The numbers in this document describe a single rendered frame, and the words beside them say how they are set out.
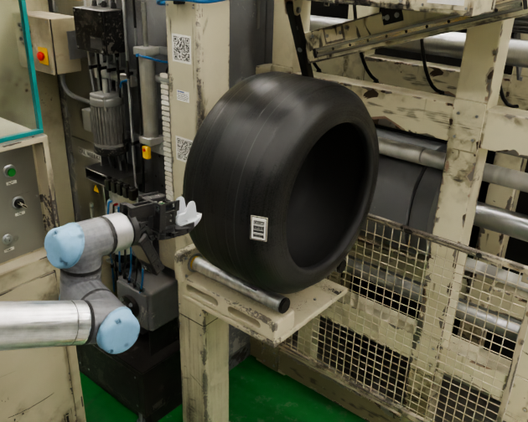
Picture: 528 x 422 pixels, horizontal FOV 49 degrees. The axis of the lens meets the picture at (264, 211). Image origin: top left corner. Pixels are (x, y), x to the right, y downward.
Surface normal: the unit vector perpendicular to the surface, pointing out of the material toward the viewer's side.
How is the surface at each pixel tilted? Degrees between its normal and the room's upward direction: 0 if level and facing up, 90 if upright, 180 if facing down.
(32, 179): 90
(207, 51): 90
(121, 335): 90
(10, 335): 85
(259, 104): 30
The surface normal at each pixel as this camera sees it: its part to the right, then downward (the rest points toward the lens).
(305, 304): 0.03, -0.91
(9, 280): 0.77, 0.29
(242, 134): -0.46, -0.37
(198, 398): -0.64, 0.31
